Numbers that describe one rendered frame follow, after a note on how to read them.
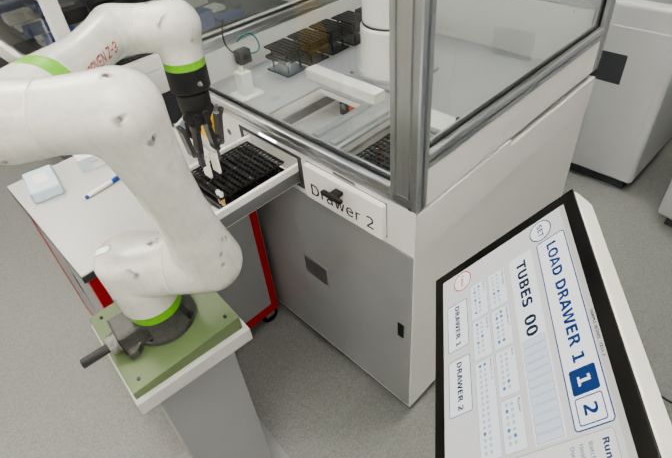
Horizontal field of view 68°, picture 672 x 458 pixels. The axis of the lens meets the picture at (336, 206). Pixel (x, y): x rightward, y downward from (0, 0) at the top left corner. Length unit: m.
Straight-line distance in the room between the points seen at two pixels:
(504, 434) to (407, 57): 0.64
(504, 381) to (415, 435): 1.15
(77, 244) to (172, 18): 0.78
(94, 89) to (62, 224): 1.03
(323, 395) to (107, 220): 0.98
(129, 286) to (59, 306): 1.58
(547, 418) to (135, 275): 0.75
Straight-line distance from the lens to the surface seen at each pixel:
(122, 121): 0.72
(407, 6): 0.95
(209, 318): 1.21
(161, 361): 1.19
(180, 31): 1.12
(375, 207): 1.22
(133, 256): 1.05
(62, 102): 0.75
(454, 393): 0.83
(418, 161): 1.07
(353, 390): 1.97
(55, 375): 2.38
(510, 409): 0.74
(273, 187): 1.40
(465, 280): 0.93
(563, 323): 0.74
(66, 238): 1.66
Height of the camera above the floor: 1.71
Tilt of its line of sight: 40 degrees down
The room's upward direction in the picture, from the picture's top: 6 degrees counter-clockwise
